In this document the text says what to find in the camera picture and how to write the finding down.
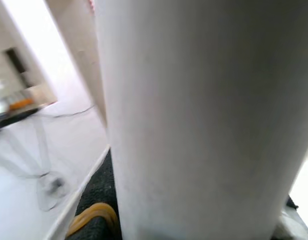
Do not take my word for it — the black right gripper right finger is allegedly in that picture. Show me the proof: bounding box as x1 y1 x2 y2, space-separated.
271 194 308 240

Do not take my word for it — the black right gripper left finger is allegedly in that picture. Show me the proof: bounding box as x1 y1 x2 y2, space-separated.
68 149 122 240

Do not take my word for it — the white plastic table leg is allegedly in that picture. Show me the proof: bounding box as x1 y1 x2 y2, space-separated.
93 0 308 240

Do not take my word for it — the yellow rubber band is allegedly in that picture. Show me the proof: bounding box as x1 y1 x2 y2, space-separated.
68 201 119 238

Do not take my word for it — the orange drink bottle rack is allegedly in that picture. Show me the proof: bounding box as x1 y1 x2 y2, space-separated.
9 97 34 111

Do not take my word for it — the thin dark wall cable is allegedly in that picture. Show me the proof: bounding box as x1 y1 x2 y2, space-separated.
52 104 97 119

